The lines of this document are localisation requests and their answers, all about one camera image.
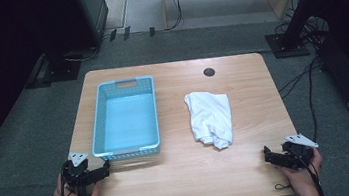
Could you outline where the white cloth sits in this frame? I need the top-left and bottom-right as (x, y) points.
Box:
(182, 86), (237, 154)

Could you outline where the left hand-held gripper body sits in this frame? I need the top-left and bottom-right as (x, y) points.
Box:
(58, 147), (108, 196)

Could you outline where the long black floor cable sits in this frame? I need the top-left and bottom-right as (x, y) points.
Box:
(303, 66), (324, 143)

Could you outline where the black flat stand base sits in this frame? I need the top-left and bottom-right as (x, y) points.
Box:
(20, 48), (85, 91)

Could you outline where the grey floor cable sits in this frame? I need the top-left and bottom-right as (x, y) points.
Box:
(61, 32), (115, 65)

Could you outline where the black metal stand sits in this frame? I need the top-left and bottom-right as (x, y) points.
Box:
(259, 0), (337, 61)

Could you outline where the black monitor on stand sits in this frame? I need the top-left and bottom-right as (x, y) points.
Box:
(72, 0), (115, 52)

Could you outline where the light blue plastic basket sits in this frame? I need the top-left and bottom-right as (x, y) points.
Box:
(83, 74), (164, 164)

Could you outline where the small black cord loop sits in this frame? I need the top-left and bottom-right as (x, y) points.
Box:
(274, 181), (291, 191)

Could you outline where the right hand-held gripper cable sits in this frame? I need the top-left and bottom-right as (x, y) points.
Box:
(298, 153), (326, 196)

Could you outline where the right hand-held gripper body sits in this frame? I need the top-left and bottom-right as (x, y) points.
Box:
(279, 131), (322, 173)

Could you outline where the black round table grommet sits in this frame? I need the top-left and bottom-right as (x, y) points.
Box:
(202, 66), (217, 78)

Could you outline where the person's right hand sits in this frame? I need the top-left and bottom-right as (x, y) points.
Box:
(277, 146), (328, 195)

